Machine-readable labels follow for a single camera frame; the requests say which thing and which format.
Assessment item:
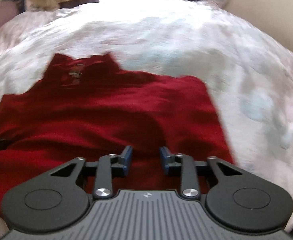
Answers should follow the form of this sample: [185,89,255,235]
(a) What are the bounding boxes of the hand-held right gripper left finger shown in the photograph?
[49,145,133,200]

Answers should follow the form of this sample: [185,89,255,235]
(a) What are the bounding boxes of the white floral blanket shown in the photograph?
[0,0,293,233]

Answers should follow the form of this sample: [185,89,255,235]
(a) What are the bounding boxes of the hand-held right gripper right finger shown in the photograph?
[160,147,244,200]

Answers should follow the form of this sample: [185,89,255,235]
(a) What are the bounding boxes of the red zip-neck sweater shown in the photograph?
[0,52,239,214]

